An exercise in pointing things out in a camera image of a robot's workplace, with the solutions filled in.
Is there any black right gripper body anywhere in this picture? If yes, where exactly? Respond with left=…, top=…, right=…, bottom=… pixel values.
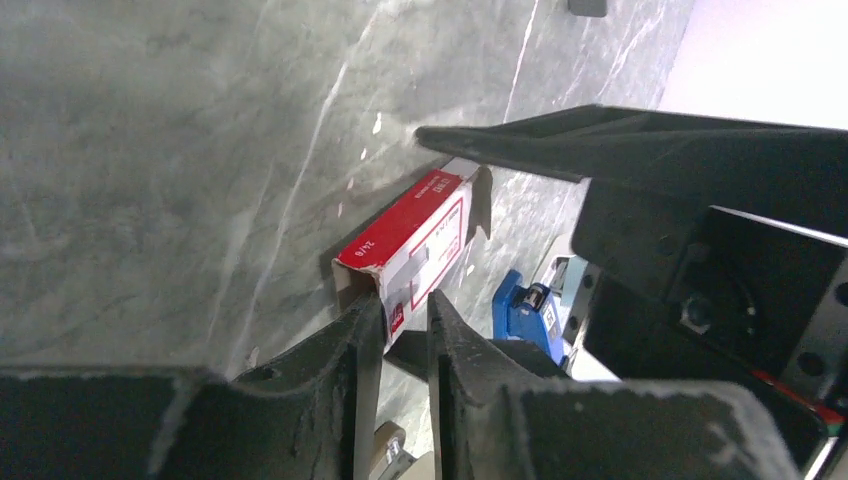
left=571, top=182, right=847, bottom=479

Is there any light blue small box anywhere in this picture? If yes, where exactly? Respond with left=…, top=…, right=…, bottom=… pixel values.
left=532, top=234, right=619, bottom=382

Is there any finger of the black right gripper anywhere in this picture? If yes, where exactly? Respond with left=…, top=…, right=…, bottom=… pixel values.
left=415, top=105, right=847, bottom=229

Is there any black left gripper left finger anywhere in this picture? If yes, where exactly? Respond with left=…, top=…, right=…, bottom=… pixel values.
left=1, top=295, right=384, bottom=479

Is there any blue black stapler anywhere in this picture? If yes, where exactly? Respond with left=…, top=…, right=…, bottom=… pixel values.
left=491, top=269, right=568, bottom=367

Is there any red white staple box sleeve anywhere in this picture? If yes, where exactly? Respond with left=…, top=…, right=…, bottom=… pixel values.
left=331, top=158, right=493, bottom=351

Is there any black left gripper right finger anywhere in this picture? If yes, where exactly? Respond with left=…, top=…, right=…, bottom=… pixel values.
left=427, top=291, right=799, bottom=479

